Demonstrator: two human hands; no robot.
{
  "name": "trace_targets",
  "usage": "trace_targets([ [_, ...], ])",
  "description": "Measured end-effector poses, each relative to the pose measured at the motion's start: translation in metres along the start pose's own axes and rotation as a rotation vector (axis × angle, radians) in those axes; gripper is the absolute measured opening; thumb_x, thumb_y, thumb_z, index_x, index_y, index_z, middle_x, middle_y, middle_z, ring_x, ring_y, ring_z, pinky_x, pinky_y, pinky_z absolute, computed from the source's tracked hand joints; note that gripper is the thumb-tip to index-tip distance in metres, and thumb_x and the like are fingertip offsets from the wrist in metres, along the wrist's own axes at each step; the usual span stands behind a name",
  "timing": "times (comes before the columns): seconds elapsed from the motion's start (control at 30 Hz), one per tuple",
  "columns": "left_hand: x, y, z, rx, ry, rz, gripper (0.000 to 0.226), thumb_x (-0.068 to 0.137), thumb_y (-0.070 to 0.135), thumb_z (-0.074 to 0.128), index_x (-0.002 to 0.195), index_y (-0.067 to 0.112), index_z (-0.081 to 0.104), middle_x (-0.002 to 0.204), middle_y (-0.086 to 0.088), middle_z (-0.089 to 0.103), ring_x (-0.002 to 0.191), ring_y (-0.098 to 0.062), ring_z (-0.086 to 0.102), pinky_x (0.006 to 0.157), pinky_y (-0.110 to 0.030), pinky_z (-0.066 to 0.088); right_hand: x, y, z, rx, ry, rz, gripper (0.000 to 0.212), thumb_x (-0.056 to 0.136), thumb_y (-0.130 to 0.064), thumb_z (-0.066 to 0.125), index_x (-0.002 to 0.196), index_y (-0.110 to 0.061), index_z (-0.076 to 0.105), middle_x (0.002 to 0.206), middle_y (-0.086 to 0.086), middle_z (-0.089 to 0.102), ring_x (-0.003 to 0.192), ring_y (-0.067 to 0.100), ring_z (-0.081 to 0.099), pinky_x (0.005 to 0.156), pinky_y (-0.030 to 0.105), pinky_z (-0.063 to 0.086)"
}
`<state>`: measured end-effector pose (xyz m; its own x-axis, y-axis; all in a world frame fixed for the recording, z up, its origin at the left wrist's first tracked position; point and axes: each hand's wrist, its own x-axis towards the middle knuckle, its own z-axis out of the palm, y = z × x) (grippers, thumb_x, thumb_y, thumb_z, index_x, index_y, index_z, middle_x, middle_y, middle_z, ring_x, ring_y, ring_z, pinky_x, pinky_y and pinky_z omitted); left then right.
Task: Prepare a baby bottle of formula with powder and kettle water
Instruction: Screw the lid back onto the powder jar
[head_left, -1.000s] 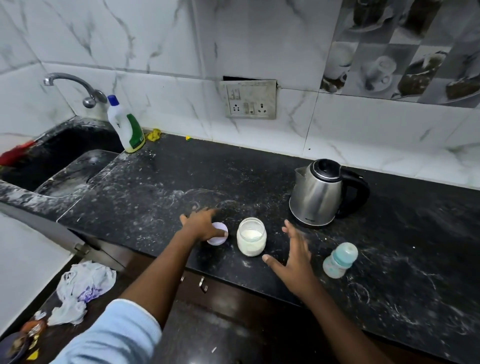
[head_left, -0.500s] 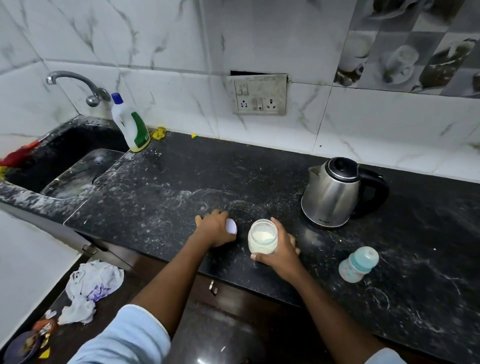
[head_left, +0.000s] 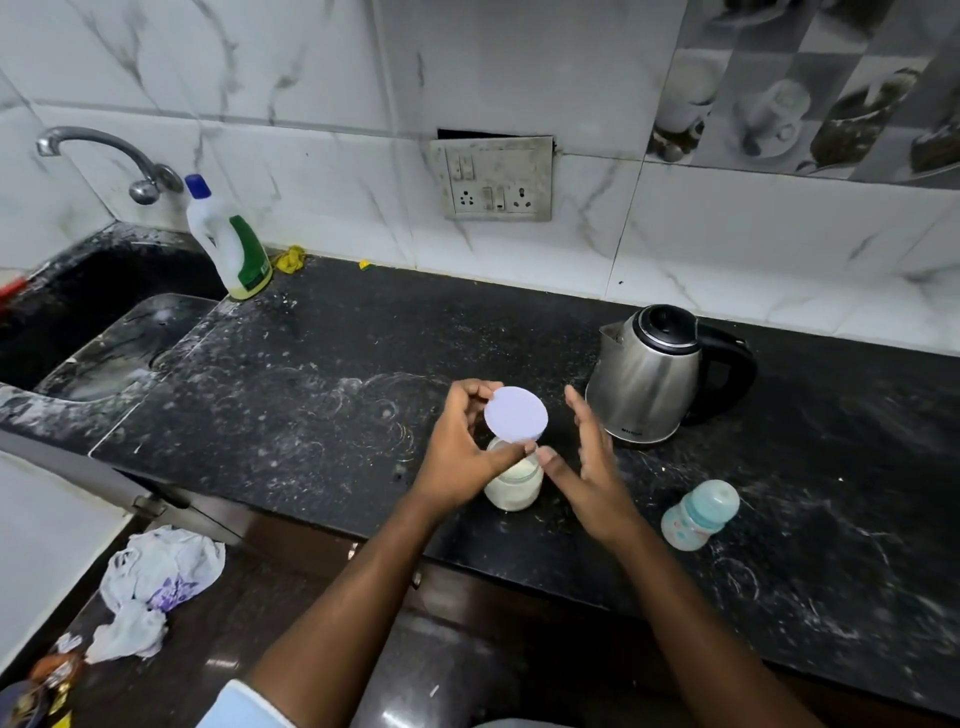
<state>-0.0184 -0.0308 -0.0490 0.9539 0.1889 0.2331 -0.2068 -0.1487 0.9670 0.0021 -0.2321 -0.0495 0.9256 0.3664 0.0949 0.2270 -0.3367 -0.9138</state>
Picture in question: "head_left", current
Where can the person's right hand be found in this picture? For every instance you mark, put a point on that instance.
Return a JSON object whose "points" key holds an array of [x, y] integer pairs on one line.
{"points": [[592, 480]]}

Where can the person's left hand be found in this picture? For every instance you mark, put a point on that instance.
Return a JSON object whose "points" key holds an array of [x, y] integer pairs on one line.
{"points": [[454, 457]]}

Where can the clear milk powder jar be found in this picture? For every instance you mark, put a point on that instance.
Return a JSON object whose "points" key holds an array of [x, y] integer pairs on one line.
{"points": [[514, 487]]}

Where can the lilac round jar lid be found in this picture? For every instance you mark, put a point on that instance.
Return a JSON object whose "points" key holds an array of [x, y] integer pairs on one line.
{"points": [[516, 415]]}

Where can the clear plastic baby bottle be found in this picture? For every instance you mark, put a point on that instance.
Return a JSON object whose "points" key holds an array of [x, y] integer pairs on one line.
{"points": [[682, 529]]}

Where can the translucent dome bottle cap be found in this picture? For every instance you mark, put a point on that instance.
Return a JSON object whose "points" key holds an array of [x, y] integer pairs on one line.
{"points": [[712, 502]]}

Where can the person's left forearm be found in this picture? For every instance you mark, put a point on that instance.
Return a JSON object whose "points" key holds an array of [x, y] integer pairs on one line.
{"points": [[337, 622]]}

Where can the person's right forearm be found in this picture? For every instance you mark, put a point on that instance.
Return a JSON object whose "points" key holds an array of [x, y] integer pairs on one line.
{"points": [[697, 630]]}

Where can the white detergent bottle green label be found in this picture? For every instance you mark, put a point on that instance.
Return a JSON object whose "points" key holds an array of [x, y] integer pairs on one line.
{"points": [[232, 247]]}

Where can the light grey shirt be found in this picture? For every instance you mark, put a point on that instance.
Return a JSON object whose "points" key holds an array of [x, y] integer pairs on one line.
{"points": [[521, 724]]}

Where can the crumpled yellow rag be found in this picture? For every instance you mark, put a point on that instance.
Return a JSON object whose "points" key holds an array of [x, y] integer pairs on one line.
{"points": [[289, 259]]}

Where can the light blue left sleeve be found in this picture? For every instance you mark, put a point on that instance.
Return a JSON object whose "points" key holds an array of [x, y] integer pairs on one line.
{"points": [[240, 709]]}

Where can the black stone sink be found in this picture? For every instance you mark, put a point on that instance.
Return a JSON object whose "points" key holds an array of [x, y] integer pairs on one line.
{"points": [[97, 322]]}

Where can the chrome sink faucet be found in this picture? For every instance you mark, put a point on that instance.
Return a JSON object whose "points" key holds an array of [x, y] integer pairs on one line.
{"points": [[97, 142]]}

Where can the colourful wrapper litter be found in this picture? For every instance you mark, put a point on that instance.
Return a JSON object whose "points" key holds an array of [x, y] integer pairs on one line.
{"points": [[37, 690]]}

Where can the grimy wall socket plate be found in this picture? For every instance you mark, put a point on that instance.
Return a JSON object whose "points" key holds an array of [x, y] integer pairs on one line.
{"points": [[495, 180]]}

